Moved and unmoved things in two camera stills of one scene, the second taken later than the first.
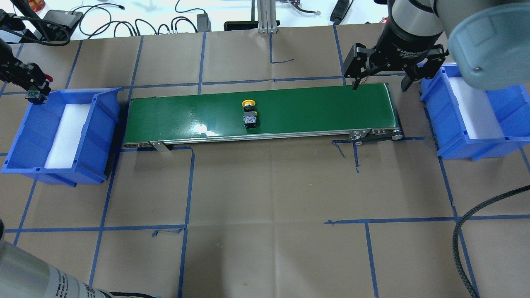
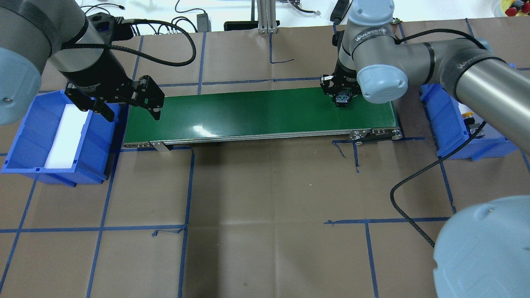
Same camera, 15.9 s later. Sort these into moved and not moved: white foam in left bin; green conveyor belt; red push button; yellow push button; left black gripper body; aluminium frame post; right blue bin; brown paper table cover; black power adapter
Moved: left black gripper body; yellow push button; red push button
Not moved: black power adapter; aluminium frame post; white foam in left bin; right blue bin; green conveyor belt; brown paper table cover
